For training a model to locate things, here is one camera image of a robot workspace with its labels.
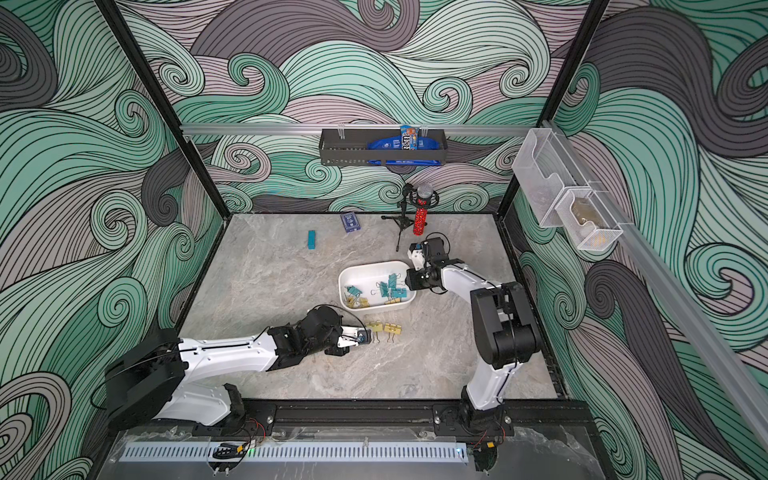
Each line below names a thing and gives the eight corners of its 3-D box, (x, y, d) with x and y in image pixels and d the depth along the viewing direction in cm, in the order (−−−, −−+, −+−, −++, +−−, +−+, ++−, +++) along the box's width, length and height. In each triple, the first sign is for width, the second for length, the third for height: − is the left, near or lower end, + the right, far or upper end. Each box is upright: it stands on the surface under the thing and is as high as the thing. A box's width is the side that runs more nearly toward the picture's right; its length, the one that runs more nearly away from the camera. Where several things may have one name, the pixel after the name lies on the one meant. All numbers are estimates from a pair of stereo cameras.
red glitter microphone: (409, 242, 113) (416, 188, 93) (416, 236, 115) (424, 182, 95) (417, 247, 111) (426, 194, 91) (424, 241, 113) (434, 188, 93)
